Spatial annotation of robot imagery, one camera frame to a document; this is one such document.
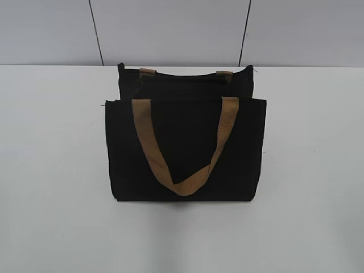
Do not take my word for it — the black canvas tote bag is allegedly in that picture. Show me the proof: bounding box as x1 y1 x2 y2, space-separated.
105 64 267 202

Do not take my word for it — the tan front bag handle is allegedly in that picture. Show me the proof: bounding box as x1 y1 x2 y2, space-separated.
132 97 239 196

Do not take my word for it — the tan bag handle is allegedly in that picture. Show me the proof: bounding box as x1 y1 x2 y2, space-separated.
139 68 233 79
132 97 239 196

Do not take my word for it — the tan rear bag handle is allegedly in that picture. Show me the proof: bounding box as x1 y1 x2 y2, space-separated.
139 68 233 79

